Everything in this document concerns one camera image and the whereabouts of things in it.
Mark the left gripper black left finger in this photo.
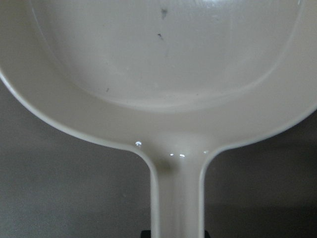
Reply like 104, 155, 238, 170
140, 230, 151, 238

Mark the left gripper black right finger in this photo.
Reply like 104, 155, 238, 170
204, 230, 211, 238

